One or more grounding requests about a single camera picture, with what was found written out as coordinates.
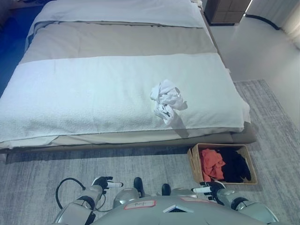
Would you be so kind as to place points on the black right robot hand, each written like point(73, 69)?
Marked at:
point(214, 186)

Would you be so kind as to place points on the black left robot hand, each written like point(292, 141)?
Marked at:
point(102, 182)

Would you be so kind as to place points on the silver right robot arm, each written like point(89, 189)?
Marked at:
point(248, 207)

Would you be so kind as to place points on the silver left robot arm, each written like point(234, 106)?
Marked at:
point(75, 207)

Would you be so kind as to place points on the woven wicker laundry basket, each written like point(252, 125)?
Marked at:
point(194, 161)

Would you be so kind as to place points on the bed with white blanket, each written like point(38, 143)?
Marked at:
point(117, 147)

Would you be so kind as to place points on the crumpled white clothes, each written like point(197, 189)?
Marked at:
point(167, 97)

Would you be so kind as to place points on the white folded bed cover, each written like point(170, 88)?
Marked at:
point(117, 11)

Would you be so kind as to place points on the orange garment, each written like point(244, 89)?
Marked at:
point(211, 164)

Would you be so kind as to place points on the narrow white red-edged sticker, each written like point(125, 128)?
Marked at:
point(194, 199)

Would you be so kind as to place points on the silver left robot leg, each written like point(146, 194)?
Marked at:
point(126, 195)

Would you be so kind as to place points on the silver robot leg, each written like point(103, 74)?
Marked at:
point(126, 195)
point(182, 191)

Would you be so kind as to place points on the black garment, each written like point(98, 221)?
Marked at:
point(235, 166)

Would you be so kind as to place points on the silver right robot leg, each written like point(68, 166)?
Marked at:
point(182, 191)

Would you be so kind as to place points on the black left robot foot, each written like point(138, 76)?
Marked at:
point(138, 184)

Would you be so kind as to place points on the black robot foot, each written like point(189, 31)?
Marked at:
point(138, 184)
point(165, 188)

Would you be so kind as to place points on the wide white red-edged sticker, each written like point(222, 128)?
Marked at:
point(140, 204)

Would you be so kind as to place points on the black right robot foot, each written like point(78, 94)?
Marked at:
point(165, 188)

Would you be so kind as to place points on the grey woven rug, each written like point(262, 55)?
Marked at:
point(47, 173)

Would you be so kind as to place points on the grey robot torso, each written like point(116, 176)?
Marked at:
point(150, 215)

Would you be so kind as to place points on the white terry blanket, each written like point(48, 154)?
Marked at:
point(82, 93)

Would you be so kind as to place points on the beige duvet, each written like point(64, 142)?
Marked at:
point(117, 39)

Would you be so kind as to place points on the brown wooden nightstand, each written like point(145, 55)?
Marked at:
point(225, 10)

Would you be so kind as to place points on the beige curtain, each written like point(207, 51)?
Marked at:
point(291, 21)

